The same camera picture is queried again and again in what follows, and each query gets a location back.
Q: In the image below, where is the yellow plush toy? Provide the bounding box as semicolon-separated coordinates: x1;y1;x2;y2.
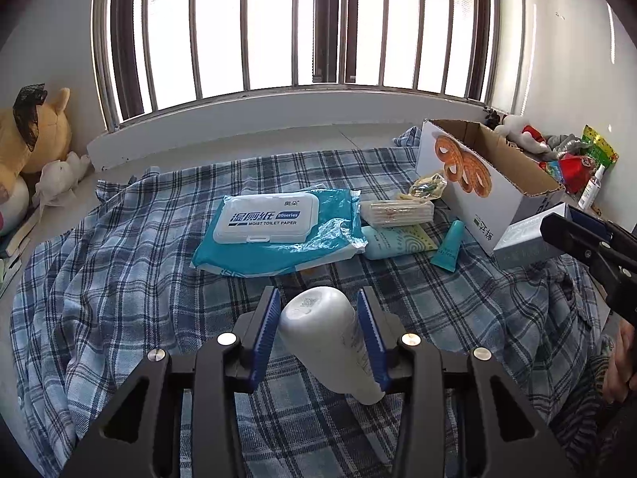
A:
0;87;73;200

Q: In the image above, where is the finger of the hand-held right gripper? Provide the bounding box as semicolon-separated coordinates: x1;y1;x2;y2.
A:
565;204;637;255
540;213;637;284

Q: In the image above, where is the teal cream tube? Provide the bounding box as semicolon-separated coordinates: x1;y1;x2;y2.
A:
429;219;467;272

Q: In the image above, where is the stack of papers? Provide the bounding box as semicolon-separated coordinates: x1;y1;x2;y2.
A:
0;209;37;302

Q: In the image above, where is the clear wrapped snack packet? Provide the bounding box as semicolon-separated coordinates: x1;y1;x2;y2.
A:
409;172;447;201

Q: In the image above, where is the blue wet wipes pack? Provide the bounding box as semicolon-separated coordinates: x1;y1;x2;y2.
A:
191;188;369;277

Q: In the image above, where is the red snack bag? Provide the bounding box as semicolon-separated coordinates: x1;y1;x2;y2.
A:
540;153;598;195

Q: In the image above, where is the white spray bottle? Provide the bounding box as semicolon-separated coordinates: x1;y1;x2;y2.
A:
577;163;608;210

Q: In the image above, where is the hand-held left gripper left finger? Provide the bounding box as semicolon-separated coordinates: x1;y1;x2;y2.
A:
60;286;283;478

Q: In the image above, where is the green snack bag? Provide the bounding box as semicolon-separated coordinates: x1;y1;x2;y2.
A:
580;124;620;166

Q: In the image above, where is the barred window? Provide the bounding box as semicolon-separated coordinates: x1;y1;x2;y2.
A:
92;0;528;133

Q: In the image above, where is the white plastic bottle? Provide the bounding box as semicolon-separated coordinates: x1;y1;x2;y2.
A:
277;286;386;406

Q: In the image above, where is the grey plush toy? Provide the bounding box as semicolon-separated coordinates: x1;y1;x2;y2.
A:
545;133;594;161

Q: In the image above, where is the blue plaid blanket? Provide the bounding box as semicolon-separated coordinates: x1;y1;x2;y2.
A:
10;127;613;478

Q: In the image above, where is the light blue bottle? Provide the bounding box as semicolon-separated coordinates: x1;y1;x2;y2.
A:
361;225;440;261

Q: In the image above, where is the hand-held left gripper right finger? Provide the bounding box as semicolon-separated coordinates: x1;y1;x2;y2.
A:
357;286;568;478

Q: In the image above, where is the small silver grey box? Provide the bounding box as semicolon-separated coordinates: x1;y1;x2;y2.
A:
492;202;569;270

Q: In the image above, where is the white plush toy red outfit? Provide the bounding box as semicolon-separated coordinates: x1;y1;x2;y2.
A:
494;114;553;155

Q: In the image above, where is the white cardboard box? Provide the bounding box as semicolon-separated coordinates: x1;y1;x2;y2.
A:
415;118;567;257

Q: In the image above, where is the black lace cloth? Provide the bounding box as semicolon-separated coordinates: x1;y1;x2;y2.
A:
12;86;49;151

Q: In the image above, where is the clear pack of cotton swabs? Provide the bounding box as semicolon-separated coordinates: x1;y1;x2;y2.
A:
359;198;435;228

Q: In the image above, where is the striped clothing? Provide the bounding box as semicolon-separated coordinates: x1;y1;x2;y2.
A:
547;336;637;478

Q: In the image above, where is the small white plush bunny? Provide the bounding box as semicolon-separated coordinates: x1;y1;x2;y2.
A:
31;152;93;210

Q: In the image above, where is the white and pink plush toy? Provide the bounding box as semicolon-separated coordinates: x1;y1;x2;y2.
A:
0;178;31;238

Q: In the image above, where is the person's right hand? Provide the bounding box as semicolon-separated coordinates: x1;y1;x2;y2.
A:
602;321;637;404

